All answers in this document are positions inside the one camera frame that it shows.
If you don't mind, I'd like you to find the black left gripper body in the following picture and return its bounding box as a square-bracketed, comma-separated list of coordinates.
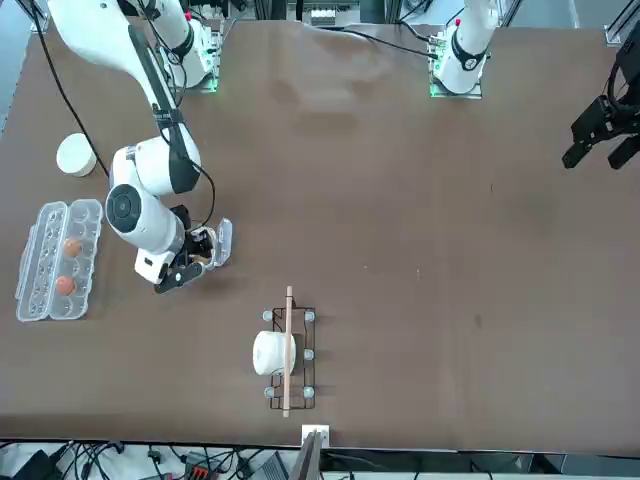
[613, 34, 640, 109]

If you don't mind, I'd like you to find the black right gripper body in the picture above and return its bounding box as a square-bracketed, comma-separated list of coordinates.
[170, 204, 199, 264]

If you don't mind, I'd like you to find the white four-slot egg tray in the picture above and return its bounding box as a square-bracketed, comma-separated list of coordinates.
[182, 216, 234, 271]

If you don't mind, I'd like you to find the transparent twelve-slot egg tray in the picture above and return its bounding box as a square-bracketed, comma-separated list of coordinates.
[14, 198, 105, 323]

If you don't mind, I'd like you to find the white round bowl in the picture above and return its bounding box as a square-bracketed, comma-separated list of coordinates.
[55, 132, 98, 179]

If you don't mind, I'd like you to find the aluminium corner bracket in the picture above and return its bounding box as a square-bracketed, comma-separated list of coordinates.
[19, 0, 51, 34]
[603, 0, 636, 46]

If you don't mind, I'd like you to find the black wire rack wooden bar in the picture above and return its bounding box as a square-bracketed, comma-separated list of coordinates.
[261, 284, 318, 419]

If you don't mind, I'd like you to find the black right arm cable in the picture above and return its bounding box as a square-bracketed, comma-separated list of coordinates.
[27, 0, 219, 229]

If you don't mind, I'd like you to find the small white bracket block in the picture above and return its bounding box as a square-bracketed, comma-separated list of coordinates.
[301, 424, 332, 449]

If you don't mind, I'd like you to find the aluminium profile post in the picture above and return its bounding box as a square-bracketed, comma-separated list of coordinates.
[288, 427, 325, 480]

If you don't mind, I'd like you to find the black base cable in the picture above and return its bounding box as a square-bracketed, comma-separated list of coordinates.
[299, 19, 444, 62]

